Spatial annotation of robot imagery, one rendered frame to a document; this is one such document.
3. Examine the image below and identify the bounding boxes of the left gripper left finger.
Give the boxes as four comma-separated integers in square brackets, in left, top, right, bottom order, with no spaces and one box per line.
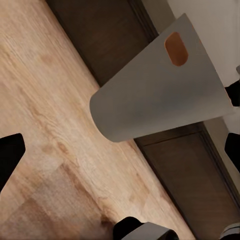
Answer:
[0,133,25,192]

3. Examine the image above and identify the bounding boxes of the trash can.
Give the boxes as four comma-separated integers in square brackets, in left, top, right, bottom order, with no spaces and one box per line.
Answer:
[89,12,235,143]

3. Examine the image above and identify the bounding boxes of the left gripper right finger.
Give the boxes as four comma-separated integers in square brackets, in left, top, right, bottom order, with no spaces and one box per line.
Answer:
[224,132,240,172]

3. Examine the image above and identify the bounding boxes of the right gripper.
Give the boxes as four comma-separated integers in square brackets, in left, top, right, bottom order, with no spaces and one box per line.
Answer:
[226,80,240,107]

